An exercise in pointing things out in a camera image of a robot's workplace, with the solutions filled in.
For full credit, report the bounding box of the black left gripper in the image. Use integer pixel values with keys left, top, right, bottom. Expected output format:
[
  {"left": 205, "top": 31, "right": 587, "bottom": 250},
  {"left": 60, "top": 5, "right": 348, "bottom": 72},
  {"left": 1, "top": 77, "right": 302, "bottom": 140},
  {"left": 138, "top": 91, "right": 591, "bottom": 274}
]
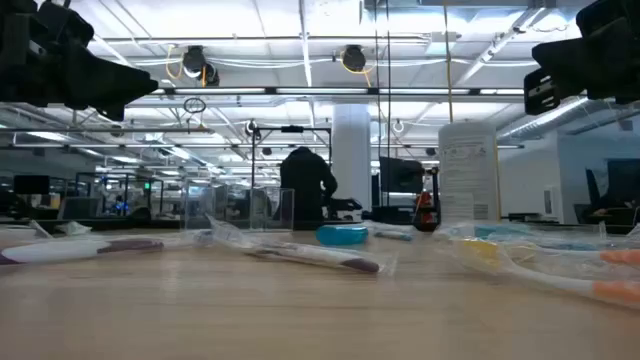
[{"left": 0, "top": 0, "right": 159, "bottom": 123}]

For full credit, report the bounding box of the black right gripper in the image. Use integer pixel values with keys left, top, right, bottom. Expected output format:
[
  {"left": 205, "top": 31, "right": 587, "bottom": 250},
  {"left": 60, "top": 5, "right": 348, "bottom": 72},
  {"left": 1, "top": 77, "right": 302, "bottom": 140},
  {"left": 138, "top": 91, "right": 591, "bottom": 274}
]
[{"left": 523, "top": 0, "right": 640, "bottom": 117}]

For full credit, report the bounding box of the green toothbrush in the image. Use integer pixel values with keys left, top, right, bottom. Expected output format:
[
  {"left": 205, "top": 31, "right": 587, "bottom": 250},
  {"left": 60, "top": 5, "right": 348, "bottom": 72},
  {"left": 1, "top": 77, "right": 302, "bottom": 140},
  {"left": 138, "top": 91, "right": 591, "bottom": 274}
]
[{"left": 28, "top": 218, "right": 94, "bottom": 238}]

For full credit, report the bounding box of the purple toothbrush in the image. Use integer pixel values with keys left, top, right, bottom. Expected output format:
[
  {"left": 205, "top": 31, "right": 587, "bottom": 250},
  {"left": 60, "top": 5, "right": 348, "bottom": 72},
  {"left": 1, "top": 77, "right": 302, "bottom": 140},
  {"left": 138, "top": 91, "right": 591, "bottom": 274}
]
[
  {"left": 0, "top": 234, "right": 211, "bottom": 266},
  {"left": 204, "top": 214, "right": 399, "bottom": 276}
]

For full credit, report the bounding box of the orange toothbrush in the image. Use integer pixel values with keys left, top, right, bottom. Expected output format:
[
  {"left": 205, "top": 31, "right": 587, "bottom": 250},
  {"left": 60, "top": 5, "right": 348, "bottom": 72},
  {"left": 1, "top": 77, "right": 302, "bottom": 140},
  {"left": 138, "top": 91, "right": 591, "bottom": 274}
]
[
  {"left": 452, "top": 237, "right": 640, "bottom": 311},
  {"left": 499, "top": 239, "right": 640, "bottom": 274}
]

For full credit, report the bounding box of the black monitor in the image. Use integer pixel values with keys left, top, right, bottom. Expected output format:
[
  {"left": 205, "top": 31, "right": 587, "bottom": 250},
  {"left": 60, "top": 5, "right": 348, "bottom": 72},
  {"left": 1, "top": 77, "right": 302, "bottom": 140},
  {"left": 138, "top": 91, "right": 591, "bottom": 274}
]
[
  {"left": 378, "top": 155, "right": 426, "bottom": 195},
  {"left": 605, "top": 158, "right": 640, "bottom": 201},
  {"left": 13, "top": 174, "right": 51, "bottom": 196}
]

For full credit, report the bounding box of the black office chair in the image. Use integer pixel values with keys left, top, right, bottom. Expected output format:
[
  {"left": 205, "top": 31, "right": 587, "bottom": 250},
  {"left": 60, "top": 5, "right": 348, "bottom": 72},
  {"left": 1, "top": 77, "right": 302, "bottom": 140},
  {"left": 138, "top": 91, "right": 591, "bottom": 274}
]
[{"left": 584, "top": 168, "right": 609, "bottom": 224}]

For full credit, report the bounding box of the white wipes canister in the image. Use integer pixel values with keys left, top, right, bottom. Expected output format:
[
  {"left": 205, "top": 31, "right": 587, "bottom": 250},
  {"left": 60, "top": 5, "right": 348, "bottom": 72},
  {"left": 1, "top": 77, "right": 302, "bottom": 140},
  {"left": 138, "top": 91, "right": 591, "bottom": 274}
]
[{"left": 437, "top": 121, "right": 501, "bottom": 226}]

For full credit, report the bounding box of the clear plastic bag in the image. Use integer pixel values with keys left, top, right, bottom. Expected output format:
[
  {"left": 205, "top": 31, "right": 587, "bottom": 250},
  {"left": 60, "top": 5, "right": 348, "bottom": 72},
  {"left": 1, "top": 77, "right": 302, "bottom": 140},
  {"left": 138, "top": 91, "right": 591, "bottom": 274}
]
[{"left": 183, "top": 185, "right": 296, "bottom": 232}]

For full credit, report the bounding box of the red object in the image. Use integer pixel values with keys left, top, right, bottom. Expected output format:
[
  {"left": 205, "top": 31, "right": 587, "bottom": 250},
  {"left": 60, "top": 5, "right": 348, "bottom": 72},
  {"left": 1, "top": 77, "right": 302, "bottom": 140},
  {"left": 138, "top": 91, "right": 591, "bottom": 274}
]
[{"left": 414, "top": 191, "right": 435, "bottom": 225}]

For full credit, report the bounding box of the long ceiling light bar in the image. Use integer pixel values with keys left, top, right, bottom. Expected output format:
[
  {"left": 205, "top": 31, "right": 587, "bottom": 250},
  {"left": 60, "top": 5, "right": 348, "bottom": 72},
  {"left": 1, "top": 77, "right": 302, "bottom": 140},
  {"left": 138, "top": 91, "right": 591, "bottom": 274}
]
[{"left": 149, "top": 87, "right": 526, "bottom": 96}]

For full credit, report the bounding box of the person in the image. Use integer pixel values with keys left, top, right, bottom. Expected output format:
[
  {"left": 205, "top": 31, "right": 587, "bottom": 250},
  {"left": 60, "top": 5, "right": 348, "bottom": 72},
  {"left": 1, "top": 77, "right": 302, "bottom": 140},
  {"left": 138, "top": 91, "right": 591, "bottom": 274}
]
[{"left": 278, "top": 145, "right": 339, "bottom": 224}]

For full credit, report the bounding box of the white pillar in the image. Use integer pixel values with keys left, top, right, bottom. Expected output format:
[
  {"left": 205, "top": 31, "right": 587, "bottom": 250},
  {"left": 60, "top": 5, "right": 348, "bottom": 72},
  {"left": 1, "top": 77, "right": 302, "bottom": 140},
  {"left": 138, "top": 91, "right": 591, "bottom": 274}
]
[{"left": 331, "top": 103, "right": 373, "bottom": 211}]

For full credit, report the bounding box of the black equipment on desk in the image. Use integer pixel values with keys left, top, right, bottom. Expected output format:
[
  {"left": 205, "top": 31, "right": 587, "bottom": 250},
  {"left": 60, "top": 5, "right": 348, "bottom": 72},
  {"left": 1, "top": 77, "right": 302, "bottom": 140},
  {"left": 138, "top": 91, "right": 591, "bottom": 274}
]
[{"left": 324, "top": 197, "right": 364, "bottom": 221}]

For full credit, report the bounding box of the silver ventilation duct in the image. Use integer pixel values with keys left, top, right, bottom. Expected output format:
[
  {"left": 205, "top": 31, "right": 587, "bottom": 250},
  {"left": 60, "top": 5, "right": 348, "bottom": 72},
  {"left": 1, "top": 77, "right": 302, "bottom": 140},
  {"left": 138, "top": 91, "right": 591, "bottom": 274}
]
[{"left": 497, "top": 97, "right": 601, "bottom": 141}]

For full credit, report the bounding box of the black ceiling camera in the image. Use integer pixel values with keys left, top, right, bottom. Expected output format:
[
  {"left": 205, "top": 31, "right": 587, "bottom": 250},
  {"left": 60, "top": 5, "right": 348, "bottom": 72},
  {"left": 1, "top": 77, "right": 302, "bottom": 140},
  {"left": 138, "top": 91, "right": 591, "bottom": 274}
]
[
  {"left": 180, "top": 44, "right": 221, "bottom": 87},
  {"left": 342, "top": 43, "right": 368, "bottom": 73}
]

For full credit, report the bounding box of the white wall unit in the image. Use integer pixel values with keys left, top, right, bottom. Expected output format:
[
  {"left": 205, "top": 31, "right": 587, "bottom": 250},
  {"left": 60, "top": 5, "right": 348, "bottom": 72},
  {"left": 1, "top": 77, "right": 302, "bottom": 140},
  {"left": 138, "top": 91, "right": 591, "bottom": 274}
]
[{"left": 542, "top": 187, "right": 560, "bottom": 217}]

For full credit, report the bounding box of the black aluminium table frame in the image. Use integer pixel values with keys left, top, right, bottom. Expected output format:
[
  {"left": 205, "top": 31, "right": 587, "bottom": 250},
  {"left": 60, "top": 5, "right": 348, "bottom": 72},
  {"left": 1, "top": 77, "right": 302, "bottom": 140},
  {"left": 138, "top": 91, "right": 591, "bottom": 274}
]
[{"left": 0, "top": 215, "right": 640, "bottom": 236}]

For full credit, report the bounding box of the black looped cable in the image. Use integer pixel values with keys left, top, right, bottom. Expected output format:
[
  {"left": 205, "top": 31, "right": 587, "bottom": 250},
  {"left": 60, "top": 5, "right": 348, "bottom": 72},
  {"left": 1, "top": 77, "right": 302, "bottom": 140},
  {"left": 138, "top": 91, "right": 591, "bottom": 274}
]
[{"left": 373, "top": 0, "right": 381, "bottom": 206}]

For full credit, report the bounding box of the black stand frame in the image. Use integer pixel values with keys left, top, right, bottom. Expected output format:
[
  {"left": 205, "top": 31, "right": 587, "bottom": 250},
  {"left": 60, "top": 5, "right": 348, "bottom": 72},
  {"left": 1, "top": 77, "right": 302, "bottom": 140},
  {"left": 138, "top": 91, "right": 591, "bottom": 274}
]
[{"left": 249, "top": 124, "right": 334, "bottom": 224}]

